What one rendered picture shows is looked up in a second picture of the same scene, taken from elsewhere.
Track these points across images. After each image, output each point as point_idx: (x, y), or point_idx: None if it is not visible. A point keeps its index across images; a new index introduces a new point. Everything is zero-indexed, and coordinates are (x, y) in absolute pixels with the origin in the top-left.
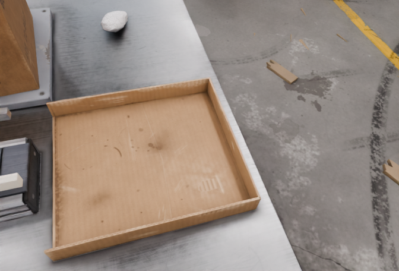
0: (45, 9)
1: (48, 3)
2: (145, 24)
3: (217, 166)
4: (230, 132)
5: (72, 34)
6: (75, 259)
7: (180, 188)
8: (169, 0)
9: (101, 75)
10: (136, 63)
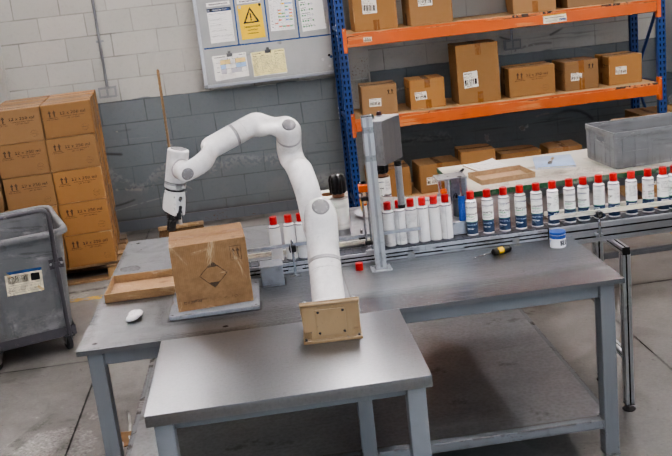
0: (171, 316)
1: (170, 326)
2: (117, 321)
3: (119, 288)
4: (109, 284)
5: (160, 315)
6: None
7: (136, 284)
8: (93, 333)
9: (151, 304)
10: (132, 308)
